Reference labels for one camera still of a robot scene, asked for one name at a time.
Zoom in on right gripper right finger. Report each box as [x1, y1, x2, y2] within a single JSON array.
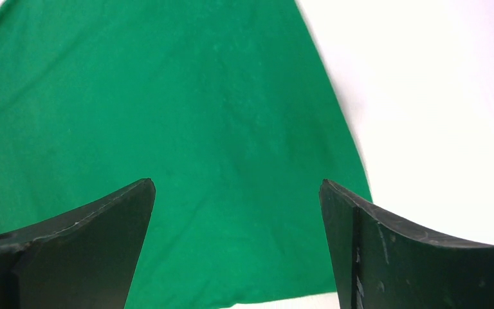
[[319, 180, 494, 308]]

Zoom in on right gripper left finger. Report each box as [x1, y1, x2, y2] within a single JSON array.
[[0, 178, 156, 308]]

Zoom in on green t shirt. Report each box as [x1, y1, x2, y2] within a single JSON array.
[[0, 1, 371, 308]]

